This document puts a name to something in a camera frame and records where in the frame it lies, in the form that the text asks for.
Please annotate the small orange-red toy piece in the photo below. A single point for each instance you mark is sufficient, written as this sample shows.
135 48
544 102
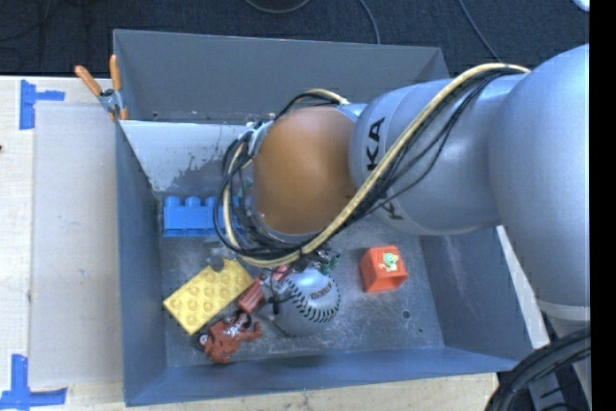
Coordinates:
251 296

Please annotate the blue toy building brick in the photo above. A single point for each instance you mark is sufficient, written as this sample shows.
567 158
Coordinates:
187 216

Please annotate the silver baseball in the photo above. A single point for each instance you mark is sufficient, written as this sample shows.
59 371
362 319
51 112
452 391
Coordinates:
308 303

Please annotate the grey metal bin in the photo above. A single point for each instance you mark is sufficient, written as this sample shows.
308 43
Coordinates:
385 322

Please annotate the yellow studded toy plate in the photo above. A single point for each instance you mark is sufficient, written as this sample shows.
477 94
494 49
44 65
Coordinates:
207 293

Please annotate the orange cube with green print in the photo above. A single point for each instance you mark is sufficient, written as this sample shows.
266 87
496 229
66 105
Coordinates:
377 274

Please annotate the red-brown toy figure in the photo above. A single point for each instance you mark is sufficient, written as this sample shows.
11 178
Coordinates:
228 337

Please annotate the pale cardboard board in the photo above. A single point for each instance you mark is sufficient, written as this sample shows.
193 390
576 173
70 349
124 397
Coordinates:
72 231

